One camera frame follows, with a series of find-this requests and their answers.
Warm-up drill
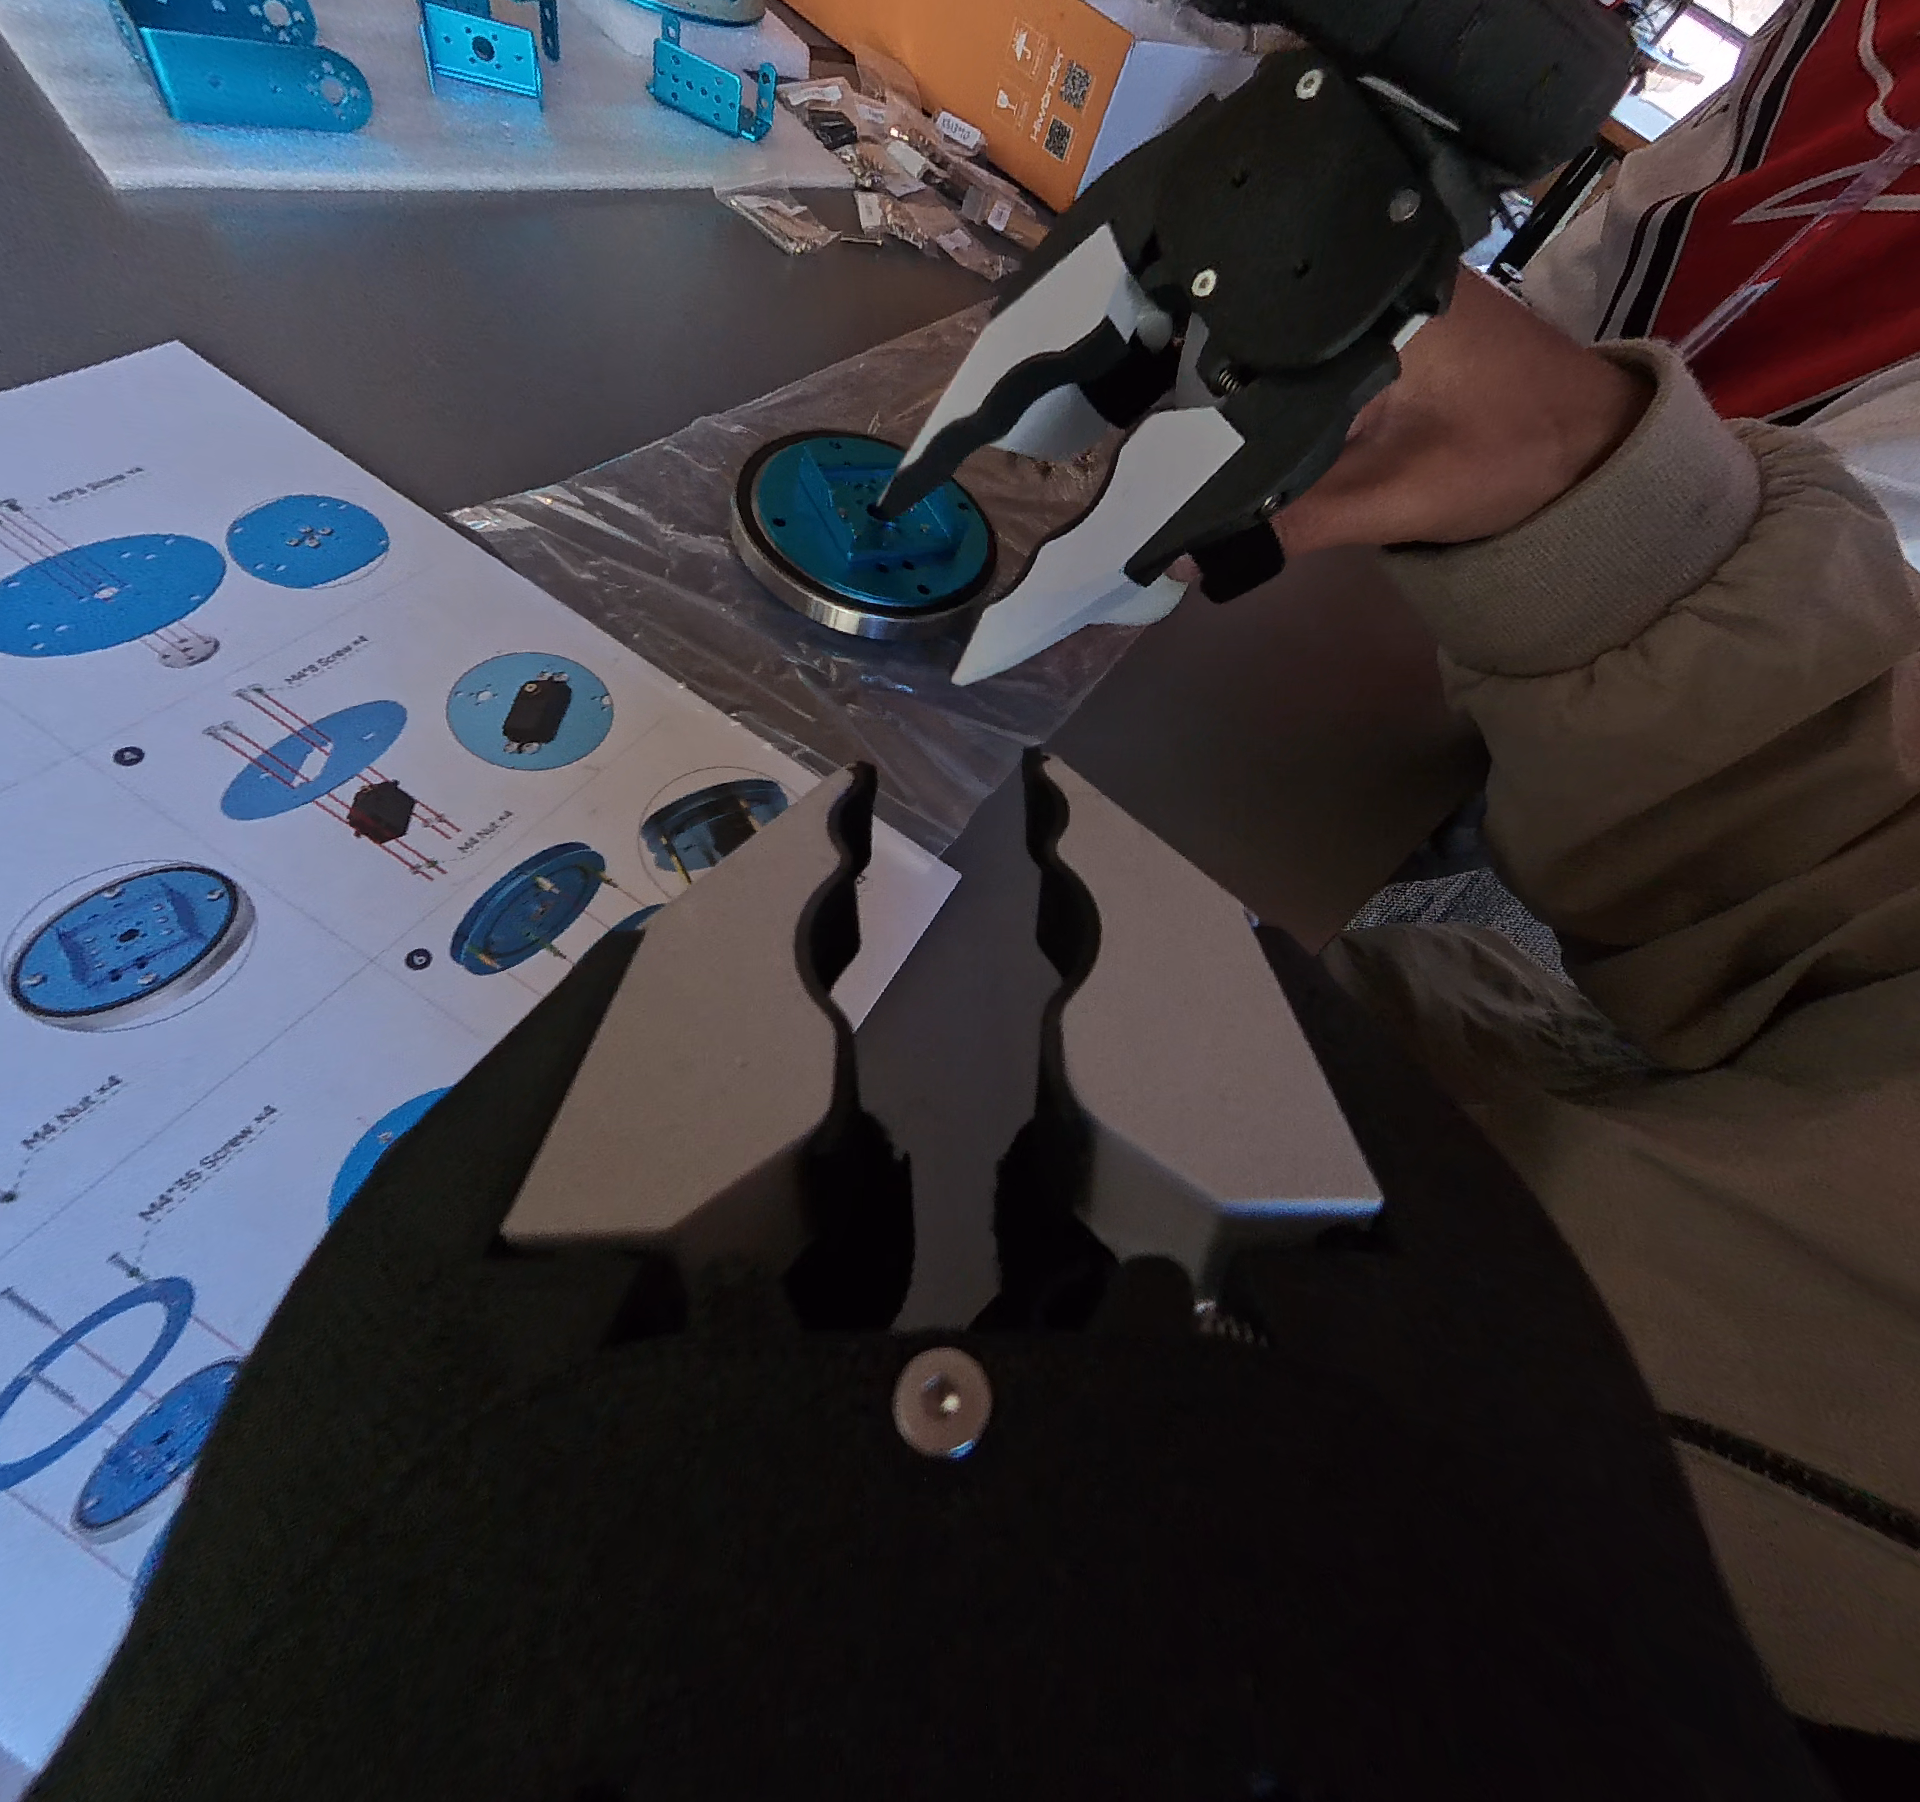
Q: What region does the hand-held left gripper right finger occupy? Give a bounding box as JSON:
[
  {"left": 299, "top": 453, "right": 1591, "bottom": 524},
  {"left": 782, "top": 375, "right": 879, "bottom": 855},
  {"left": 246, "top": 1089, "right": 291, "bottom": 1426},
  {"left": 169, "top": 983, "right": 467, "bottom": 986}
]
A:
[{"left": 981, "top": 744, "right": 1387, "bottom": 1324}]

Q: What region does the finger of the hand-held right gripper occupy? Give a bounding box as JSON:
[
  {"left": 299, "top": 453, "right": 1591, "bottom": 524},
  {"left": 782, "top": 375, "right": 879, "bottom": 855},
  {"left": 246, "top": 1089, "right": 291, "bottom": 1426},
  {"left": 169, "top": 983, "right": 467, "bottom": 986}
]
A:
[
  {"left": 873, "top": 224, "right": 1189, "bottom": 521},
  {"left": 953, "top": 374, "right": 1249, "bottom": 689}
]

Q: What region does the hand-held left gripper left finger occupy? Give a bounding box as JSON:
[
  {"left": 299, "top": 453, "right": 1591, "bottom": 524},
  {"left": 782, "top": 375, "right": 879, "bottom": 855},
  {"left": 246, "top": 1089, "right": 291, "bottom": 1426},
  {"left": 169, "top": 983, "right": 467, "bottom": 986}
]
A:
[{"left": 497, "top": 760, "right": 916, "bottom": 1333}]

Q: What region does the silver bearing ring blue base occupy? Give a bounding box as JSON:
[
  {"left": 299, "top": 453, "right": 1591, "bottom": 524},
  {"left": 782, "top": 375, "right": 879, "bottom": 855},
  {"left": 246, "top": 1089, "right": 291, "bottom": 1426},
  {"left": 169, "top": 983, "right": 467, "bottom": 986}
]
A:
[{"left": 732, "top": 427, "right": 1001, "bottom": 641}]

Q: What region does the blue disc with square bracket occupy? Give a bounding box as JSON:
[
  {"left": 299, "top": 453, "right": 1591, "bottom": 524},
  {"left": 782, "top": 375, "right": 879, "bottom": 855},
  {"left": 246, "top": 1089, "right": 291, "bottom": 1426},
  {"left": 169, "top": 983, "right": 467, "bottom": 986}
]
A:
[{"left": 746, "top": 433, "right": 986, "bottom": 622}]

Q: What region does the person's right forearm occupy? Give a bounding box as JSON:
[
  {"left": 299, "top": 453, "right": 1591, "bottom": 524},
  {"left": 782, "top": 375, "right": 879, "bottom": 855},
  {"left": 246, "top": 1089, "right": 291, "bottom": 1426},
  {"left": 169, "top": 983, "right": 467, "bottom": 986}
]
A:
[{"left": 1376, "top": 337, "right": 1920, "bottom": 1069}]

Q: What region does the grey desk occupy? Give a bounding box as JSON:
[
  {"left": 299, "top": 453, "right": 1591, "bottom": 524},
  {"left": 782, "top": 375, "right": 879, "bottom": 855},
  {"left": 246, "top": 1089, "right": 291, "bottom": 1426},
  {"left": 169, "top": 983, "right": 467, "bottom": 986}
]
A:
[{"left": 0, "top": 0, "right": 1502, "bottom": 963}]

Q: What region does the person's right hand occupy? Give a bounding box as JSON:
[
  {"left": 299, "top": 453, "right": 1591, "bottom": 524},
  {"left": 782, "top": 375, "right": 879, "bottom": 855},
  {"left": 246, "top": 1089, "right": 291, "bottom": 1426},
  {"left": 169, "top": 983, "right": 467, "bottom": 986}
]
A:
[{"left": 1271, "top": 264, "right": 1655, "bottom": 562}]

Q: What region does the pile of small screw bags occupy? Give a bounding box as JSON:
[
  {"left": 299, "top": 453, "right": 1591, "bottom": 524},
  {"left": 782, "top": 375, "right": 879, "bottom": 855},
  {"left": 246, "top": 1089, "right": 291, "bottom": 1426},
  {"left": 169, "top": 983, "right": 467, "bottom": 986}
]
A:
[{"left": 713, "top": 61, "right": 1058, "bottom": 288}]

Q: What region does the orange and white cardboard box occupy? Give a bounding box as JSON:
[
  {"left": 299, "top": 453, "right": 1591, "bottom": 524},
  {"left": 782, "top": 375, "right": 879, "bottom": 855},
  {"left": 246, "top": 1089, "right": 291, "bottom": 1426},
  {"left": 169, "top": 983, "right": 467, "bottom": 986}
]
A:
[{"left": 757, "top": 0, "right": 1264, "bottom": 217}]

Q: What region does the clear plastic bag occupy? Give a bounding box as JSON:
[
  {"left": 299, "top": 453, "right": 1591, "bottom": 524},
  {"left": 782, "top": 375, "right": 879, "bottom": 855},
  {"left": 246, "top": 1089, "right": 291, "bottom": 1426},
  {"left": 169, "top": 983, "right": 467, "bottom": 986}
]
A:
[{"left": 450, "top": 302, "right": 1202, "bottom": 859}]

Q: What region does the white instruction manual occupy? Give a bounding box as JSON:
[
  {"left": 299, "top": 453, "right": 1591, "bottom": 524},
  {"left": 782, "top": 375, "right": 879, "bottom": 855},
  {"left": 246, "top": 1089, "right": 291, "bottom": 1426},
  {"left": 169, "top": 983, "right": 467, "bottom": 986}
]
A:
[{"left": 0, "top": 337, "right": 961, "bottom": 1780}]

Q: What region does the red and beige jacket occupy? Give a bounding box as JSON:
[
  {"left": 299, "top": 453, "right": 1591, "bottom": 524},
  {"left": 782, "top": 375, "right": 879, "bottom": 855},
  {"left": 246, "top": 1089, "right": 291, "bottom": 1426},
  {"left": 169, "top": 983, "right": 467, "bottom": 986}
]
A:
[{"left": 1502, "top": 0, "right": 1920, "bottom": 432}]

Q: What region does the white foam sheet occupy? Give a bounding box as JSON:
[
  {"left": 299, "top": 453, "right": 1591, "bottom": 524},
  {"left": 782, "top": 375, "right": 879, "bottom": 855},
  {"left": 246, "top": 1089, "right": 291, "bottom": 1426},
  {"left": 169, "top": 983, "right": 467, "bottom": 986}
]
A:
[{"left": 0, "top": 0, "right": 967, "bottom": 193}]

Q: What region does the stepped blue bracket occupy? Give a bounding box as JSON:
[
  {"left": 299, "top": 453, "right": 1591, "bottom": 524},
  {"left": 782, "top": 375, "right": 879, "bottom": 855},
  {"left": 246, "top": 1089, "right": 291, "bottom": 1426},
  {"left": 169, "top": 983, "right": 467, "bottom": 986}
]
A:
[{"left": 404, "top": 0, "right": 563, "bottom": 101}]

